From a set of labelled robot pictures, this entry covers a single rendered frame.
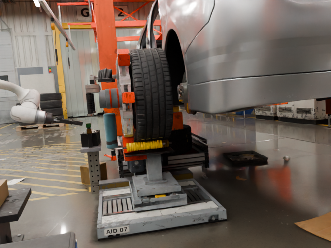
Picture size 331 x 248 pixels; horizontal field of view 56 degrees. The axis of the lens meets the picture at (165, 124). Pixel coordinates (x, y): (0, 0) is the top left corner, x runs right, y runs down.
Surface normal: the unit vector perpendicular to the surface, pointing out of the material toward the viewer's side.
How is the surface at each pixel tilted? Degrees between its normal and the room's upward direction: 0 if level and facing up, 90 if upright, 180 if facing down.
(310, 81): 106
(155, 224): 90
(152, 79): 72
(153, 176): 90
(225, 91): 96
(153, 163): 90
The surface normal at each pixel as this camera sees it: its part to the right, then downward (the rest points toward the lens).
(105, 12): 0.18, 0.09
